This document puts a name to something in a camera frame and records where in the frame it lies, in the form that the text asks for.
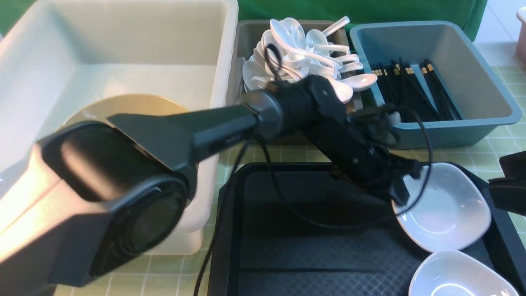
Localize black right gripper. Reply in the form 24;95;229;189
489;151;526;216

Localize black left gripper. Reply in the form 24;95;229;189
370;154;423;206

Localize white sauce dish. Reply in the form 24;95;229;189
392;162;491;253
408;250;519;296

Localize beige noodle bowl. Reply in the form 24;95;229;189
62;93;188;128

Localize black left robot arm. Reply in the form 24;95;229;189
1;76;422;296

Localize bundle of black chopsticks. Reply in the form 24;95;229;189
371;59;462;122

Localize black serving tray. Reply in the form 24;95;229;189
207;163;525;296

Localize blue chopstick bin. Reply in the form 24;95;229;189
349;21;522;148

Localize pile of white soup spoons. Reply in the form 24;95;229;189
239;16;377;103

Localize pink container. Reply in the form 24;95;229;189
515;6;526;64

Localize grey spoon bin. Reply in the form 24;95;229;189
226;19;350;146

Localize green checkered table mat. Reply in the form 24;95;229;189
53;66;526;296

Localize large white plastic tub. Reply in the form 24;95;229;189
0;0;240;255

